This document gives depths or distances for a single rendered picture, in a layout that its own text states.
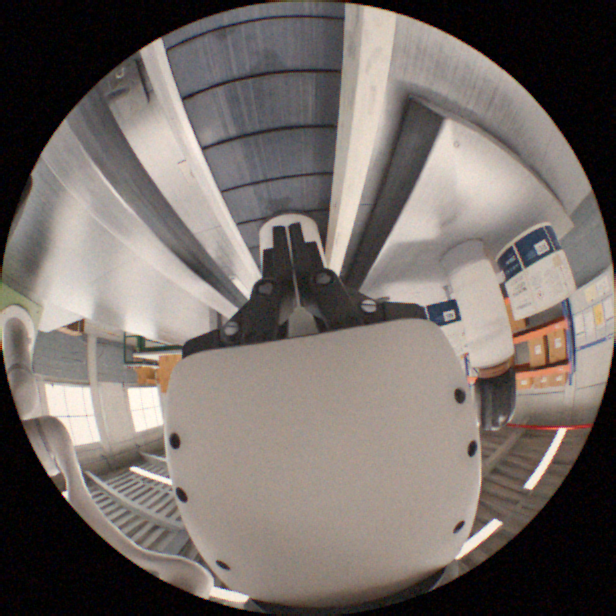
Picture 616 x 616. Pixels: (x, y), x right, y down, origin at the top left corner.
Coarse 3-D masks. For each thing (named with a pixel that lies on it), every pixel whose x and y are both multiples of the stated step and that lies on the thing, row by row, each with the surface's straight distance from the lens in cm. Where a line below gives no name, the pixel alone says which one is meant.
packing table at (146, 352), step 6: (138, 336) 235; (138, 342) 234; (138, 348) 233; (144, 348) 227; (150, 348) 220; (156, 348) 214; (162, 348) 209; (168, 348) 204; (174, 348) 199; (180, 348) 195; (138, 354) 226; (144, 354) 219; (150, 354) 213; (156, 354) 207; (162, 354) 204; (168, 354) 203; (180, 354) 202
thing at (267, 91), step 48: (192, 48) 12; (240, 48) 12; (288, 48) 12; (336, 48) 12; (192, 96) 12; (240, 96) 12; (288, 96) 12; (336, 96) 12; (240, 144) 13; (288, 144) 13; (240, 192) 15; (288, 192) 15
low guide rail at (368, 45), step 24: (360, 24) 9; (384, 24) 9; (360, 48) 9; (384, 48) 9; (360, 72) 9; (384, 72) 9; (360, 96) 9; (360, 120) 9; (336, 144) 12; (360, 144) 10; (336, 168) 12; (360, 168) 10; (336, 192) 12; (360, 192) 12; (336, 216) 13; (336, 240) 15; (336, 264) 18
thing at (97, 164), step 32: (96, 96) 6; (64, 128) 5; (96, 128) 5; (64, 160) 5; (96, 160) 5; (128, 160) 6; (96, 192) 5; (128, 192) 5; (160, 192) 6; (128, 224) 6; (160, 224) 6; (160, 256) 6; (192, 256) 7; (192, 288) 8; (224, 288) 9
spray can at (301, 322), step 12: (276, 216) 16; (288, 216) 16; (300, 216) 16; (264, 228) 16; (312, 228) 16; (264, 240) 16; (288, 240) 14; (312, 240) 15; (324, 264) 15; (300, 312) 12; (300, 324) 12; (312, 324) 12
